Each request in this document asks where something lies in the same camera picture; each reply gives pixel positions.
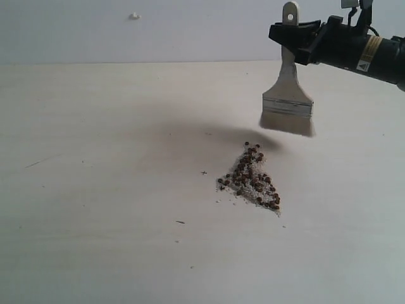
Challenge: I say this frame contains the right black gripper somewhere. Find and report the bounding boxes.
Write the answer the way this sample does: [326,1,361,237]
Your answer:
[269,16,370,72]

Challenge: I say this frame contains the white wooden paint brush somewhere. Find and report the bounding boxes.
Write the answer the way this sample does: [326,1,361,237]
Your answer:
[259,1,317,138]

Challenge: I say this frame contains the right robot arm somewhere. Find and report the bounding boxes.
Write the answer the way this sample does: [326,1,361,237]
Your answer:
[269,16,404,89]

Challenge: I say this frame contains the scattered rice and brown pellets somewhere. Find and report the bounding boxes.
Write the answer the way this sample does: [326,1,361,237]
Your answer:
[214,140,282,220]

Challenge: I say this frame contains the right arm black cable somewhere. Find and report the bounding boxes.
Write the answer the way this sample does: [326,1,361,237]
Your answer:
[347,6,405,42]

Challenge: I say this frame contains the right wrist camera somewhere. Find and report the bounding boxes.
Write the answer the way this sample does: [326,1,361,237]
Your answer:
[340,0,373,33]

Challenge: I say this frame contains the small white wall hook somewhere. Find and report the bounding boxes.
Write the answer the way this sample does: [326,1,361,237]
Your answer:
[128,13,141,20]

